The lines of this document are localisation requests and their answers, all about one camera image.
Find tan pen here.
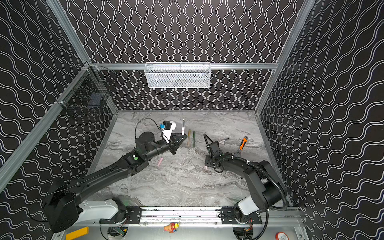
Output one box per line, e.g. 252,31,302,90
187,129,192,148

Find green pen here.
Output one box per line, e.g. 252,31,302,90
192,131,196,148

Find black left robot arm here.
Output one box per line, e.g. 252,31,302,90
43,132,188,233

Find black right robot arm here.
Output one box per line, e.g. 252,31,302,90
205,141,289,223

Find red yellow toy figure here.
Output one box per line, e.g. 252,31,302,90
164,223,180,233

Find white wire mesh basket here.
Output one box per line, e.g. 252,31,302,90
144,62,212,89

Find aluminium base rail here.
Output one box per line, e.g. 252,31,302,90
98,206,301,226

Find black wire basket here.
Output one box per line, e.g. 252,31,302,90
60,66,117,122

